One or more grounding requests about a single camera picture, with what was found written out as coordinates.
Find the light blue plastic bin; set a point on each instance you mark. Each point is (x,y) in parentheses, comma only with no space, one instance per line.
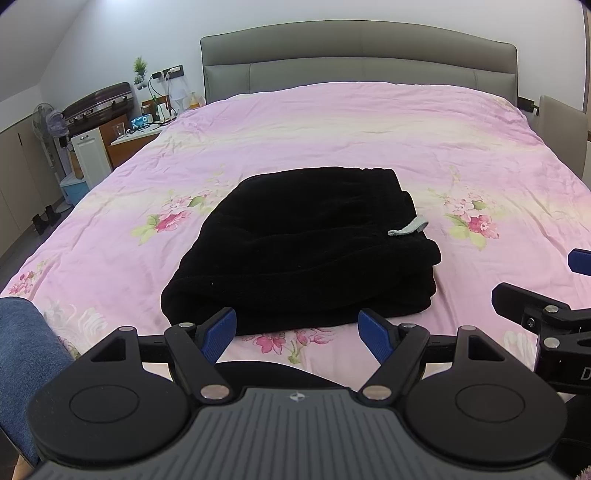
(74,189)

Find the grey chair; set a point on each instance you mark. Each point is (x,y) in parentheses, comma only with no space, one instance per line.
(565,129)

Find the black pants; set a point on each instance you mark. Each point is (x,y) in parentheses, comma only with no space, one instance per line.
(304,258)

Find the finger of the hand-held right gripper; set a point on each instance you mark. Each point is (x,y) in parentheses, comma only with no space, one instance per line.
(517,297)
(582,261)

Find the brown suitcase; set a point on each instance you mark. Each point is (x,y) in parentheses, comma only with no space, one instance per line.
(99,104)

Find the clear drinking glass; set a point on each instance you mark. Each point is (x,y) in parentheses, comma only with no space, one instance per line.
(120,129)

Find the grey upholstered bed headboard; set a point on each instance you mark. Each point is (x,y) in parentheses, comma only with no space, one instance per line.
(360,60)

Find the beige wardrobe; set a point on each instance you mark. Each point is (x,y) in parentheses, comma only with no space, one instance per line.
(23,184)

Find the pink floral blanket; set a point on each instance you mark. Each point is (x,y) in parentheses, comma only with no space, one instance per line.
(351,129)

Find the standing electric fan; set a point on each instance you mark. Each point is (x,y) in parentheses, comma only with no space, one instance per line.
(46,124)

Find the small yellow bottle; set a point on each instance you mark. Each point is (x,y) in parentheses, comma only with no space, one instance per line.
(194,100)

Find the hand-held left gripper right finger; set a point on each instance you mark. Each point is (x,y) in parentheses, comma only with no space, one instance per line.
(376,334)

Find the black wall power socket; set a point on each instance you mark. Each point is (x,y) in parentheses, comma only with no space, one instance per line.
(167,71)

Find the small green potted plant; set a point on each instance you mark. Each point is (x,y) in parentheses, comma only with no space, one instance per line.
(140,69)

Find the black boots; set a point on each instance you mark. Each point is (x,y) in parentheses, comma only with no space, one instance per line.
(45,220)

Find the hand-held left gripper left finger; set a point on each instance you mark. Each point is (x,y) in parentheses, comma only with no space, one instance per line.
(218,333)

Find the person's leg in blue jeans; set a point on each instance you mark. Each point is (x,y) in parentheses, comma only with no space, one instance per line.
(32,369)

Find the wooden nightstand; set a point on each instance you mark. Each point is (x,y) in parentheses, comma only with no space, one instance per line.
(134,147)

